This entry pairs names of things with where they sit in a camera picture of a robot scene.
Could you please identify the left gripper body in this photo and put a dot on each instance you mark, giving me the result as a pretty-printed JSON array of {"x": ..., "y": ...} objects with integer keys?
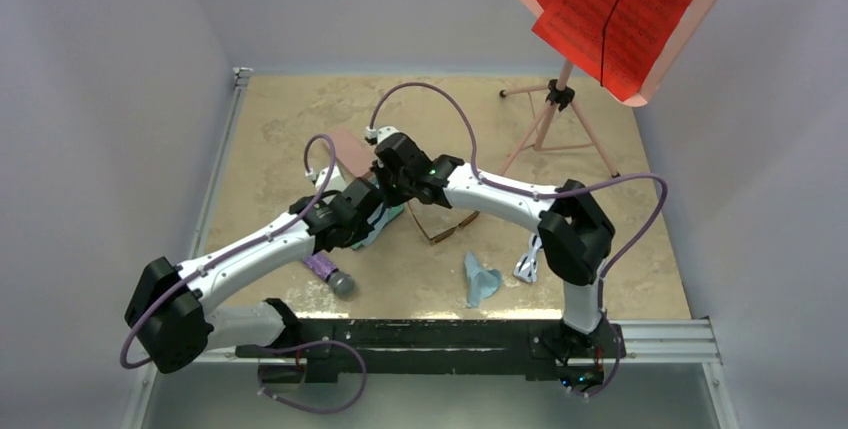
[{"x": 358, "y": 233}]

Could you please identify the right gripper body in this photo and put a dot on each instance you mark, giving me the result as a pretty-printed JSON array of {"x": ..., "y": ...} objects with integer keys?
[{"x": 396, "y": 188}]

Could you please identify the teal glasses case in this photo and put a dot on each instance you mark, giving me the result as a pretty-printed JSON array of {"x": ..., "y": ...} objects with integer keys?
[{"x": 395, "y": 212}]

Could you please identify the brown sunglasses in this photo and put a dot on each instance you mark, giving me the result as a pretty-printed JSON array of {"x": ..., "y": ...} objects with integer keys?
[{"x": 437, "y": 223}]

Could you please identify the blue cleaning cloth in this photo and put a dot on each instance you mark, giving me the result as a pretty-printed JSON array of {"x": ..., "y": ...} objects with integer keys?
[
  {"x": 482, "y": 282},
  {"x": 378, "y": 223}
]

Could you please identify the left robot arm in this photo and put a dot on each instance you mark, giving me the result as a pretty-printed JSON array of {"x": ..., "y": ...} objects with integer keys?
[{"x": 170, "y": 311}]

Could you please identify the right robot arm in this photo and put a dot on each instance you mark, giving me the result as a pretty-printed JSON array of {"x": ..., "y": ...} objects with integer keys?
[{"x": 575, "y": 233}]

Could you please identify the purple microphone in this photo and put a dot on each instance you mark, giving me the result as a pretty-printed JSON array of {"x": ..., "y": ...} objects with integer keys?
[{"x": 341, "y": 283}]

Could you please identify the pink glasses case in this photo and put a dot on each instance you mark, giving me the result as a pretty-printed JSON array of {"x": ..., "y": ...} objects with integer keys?
[{"x": 354, "y": 155}]

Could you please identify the crumpled blue cleaning cloth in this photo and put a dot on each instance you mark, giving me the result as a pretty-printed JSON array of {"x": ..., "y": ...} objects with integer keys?
[{"x": 482, "y": 282}]

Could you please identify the white folded glasses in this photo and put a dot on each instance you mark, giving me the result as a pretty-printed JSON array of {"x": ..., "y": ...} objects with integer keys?
[{"x": 527, "y": 267}]

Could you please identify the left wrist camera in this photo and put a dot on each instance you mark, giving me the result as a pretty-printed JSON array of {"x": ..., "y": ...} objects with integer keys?
[{"x": 327, "y": 179}]

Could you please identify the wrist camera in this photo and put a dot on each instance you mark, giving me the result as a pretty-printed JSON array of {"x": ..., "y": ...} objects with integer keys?
[
  {"x": 327, "y": 179},
  {"x": 375, "y": 136}
]

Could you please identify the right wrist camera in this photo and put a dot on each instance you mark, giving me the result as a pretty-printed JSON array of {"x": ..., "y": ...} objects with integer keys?
[{"x": 375, "y": 136}]

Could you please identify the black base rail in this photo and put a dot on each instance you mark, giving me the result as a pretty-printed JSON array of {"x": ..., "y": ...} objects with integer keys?
[{"x": 536, "y": 349}]

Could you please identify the aluminium frame rail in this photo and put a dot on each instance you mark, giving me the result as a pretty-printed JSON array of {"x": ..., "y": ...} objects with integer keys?
[{"x": 657, "y": 342}]

